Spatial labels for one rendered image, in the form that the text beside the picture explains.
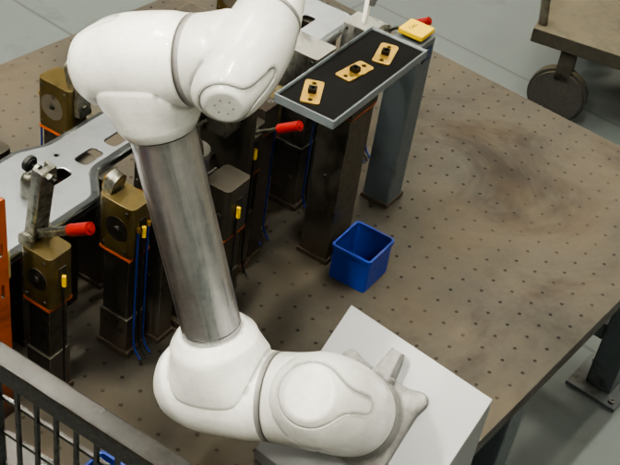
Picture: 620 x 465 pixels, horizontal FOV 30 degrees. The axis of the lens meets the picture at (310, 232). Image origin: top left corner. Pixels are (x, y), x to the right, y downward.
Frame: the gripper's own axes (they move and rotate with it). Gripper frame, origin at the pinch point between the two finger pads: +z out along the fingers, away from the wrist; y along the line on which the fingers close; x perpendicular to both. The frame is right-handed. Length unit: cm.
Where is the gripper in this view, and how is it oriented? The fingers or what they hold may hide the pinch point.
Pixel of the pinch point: (329, 6)
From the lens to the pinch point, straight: 216.4
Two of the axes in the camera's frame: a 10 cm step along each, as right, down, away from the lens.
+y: -9.6, -2.6, 1.1
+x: -2.5, 5.9, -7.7
